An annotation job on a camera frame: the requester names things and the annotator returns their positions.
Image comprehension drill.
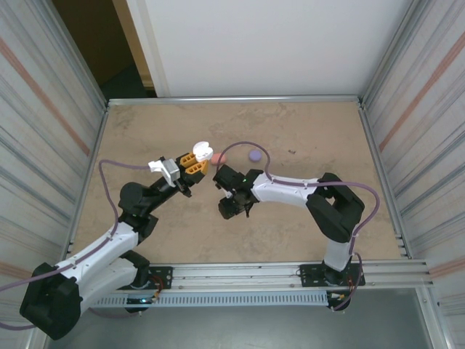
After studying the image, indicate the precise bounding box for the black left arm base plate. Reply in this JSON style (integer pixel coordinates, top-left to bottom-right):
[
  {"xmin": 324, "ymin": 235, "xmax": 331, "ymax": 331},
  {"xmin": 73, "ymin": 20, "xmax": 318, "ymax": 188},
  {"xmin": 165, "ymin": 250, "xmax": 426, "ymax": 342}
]
[{"xmin": 108, "ymin": 266, "xmax": 173, "ymax": 291}]

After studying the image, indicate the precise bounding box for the aluminium table edge rail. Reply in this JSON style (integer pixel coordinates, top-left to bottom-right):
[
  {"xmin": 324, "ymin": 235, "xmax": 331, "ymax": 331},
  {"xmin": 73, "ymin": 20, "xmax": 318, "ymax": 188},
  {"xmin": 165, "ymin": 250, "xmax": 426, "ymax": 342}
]
[{"xmin": 107, "ymin": 95, "xmax": 364, "ymax": 107}]

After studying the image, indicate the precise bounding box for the beige door frame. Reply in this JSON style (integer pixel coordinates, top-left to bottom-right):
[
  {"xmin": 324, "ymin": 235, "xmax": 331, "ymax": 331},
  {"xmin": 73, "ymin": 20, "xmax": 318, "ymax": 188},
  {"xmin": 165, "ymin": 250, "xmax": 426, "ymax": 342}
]
[{"xmin": 112, "ymin": 0, "xmax": 161, "ymax": 98}]

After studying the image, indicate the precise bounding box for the white earbud charging case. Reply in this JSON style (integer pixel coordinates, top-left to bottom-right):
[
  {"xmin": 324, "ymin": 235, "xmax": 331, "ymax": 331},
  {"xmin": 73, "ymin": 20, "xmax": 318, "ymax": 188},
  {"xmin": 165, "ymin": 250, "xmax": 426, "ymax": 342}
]
[{"xmin": 191, "ymin": 140, "xmax": 215, "ymax": 163}]

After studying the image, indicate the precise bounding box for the brown wooden door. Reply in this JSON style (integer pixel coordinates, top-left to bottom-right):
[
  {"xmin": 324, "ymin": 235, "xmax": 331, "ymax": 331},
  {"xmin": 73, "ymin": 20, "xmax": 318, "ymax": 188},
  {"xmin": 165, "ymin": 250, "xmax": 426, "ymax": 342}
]
[{"xmin": 52, "ymin": 0, "xmax": 146, "ymax": 88}]

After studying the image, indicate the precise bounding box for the aluminium side frame rail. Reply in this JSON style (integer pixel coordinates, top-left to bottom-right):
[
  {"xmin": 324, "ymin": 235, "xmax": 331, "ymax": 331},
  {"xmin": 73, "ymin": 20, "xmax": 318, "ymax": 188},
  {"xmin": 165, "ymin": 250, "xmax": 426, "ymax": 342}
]
[
  {"xmin": 357, "ymin": 103, "xmax": 413, "ymax": 259},
  {"xmin": 65, "ymin": 103, "xmax": 110, "ymax": 265}
]

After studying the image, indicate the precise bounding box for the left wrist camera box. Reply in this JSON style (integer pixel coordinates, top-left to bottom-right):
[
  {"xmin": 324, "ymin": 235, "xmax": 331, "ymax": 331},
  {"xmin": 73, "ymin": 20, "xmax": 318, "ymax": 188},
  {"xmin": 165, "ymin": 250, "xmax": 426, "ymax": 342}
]
[{"xmin": 147, "ymin": 156, "xmax": 182, "ymax": 185}]

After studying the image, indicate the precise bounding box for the aluminium mounting rail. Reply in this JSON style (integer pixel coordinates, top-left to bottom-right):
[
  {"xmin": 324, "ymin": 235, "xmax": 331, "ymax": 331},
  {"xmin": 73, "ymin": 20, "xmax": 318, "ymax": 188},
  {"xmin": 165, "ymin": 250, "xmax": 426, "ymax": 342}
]
[{"xmin": 38, "ymin": 260, "xmax": 435, "ymax": 294}]

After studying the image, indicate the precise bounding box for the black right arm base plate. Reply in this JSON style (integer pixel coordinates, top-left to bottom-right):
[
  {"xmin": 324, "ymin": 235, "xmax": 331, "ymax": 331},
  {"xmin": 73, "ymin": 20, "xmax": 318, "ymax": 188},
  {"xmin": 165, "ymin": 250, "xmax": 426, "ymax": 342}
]
[{"xmin": 298, "ymin": 263, "xmax": 366, "ymax": 288}]

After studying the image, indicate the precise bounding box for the grey slotted cable duct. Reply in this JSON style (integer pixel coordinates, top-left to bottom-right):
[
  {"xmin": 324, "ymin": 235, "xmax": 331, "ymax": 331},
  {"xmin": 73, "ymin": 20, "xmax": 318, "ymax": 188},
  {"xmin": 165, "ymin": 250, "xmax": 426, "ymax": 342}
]
[{"xmin": 53, "ymin": 290, "xmax": 330, "ymax": 308}]

